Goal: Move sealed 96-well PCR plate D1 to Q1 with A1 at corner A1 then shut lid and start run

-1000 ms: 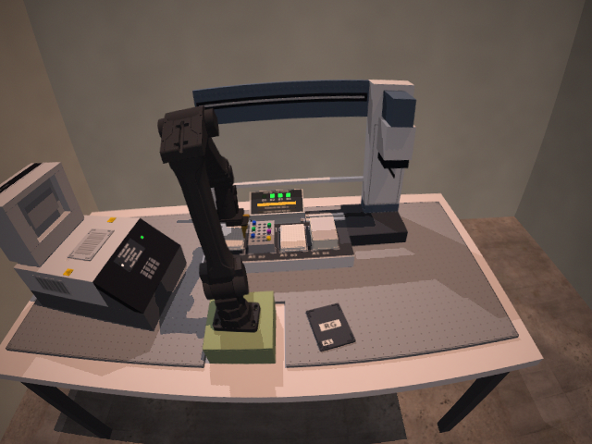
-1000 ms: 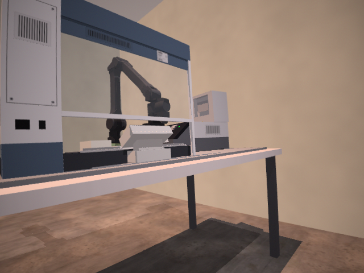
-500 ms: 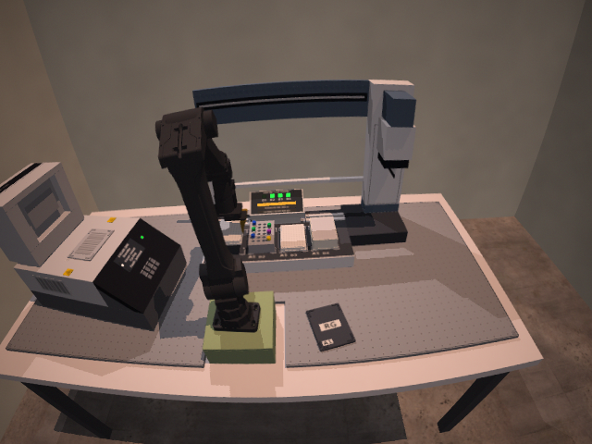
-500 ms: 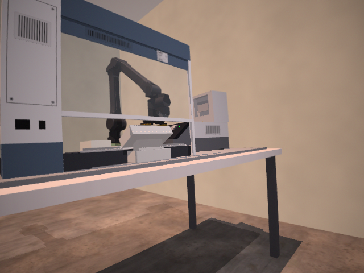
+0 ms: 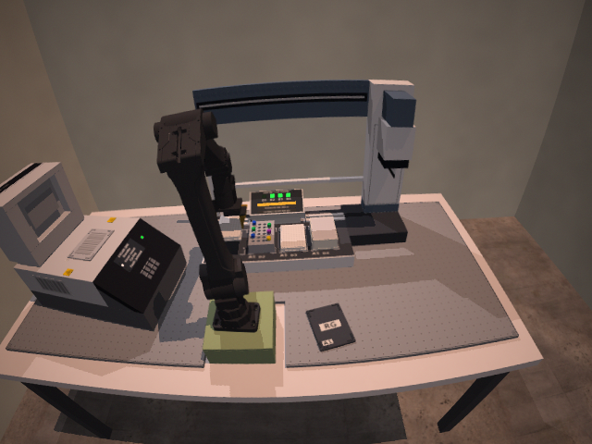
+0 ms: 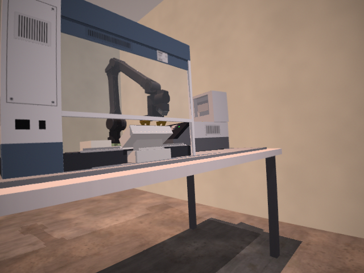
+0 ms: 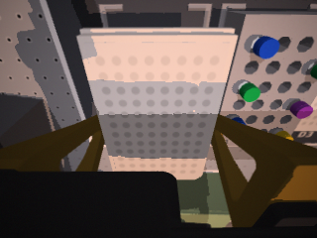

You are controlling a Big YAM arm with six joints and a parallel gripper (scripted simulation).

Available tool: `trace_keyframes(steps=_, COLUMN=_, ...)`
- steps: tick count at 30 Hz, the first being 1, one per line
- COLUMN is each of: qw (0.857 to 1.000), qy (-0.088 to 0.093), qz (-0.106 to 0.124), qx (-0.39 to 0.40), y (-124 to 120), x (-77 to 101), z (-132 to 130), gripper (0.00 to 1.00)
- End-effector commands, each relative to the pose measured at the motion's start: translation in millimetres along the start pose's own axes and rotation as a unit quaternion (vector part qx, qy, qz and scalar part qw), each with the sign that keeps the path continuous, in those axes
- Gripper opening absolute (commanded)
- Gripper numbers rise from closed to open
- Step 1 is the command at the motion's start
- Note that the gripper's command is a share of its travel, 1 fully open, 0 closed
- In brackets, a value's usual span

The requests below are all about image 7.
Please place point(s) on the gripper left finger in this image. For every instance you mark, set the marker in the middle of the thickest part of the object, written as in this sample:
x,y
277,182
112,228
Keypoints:
x,y
44,153

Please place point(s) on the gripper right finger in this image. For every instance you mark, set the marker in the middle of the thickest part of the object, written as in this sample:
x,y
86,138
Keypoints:
x,y
286,170

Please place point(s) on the purple tube cap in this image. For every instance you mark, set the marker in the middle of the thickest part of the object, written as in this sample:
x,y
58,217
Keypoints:
x,y
300,109

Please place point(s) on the white well plate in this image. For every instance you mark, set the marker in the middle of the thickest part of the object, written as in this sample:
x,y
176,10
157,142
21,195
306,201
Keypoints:
x,y
309,123
157,93

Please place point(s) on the white thermal cycler with black keypad panel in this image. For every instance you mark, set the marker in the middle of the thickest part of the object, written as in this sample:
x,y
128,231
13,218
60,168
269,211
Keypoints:
x,y
21,119

